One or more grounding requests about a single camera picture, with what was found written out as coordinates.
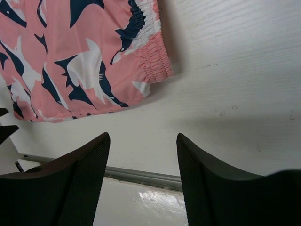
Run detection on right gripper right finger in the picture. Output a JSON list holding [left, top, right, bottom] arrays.
[[176, 134, 301, 226]]

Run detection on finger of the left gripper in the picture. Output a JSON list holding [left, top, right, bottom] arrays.
[[0, 108, 9, 117], [0, 125, 19, 144]]

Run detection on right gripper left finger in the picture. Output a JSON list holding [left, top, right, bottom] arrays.
[[0, 132, 111, 226]]

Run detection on pink shark print shorts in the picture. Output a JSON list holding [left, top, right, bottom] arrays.
[[0, 0, 173, 123]]

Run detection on aluminium frame rail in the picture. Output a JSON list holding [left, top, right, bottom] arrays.
[[15, 155, 182, 192]]

